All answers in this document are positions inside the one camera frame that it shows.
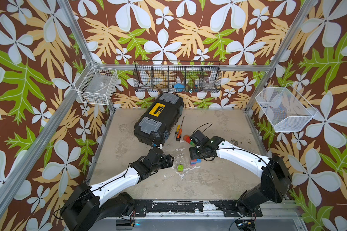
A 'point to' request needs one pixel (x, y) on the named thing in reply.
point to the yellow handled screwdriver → (177, 130)
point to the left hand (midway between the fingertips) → (171, 158)
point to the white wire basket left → (95, 84)
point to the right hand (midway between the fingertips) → (192, 154)
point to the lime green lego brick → (180, 167)
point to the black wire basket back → (177, 76)
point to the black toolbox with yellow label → (153, 127)
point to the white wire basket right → (287, 110)
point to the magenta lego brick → (193, 165)
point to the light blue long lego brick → (198, 160)
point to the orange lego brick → (180, 171)
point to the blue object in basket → (179, 87)
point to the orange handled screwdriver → (179, 134)
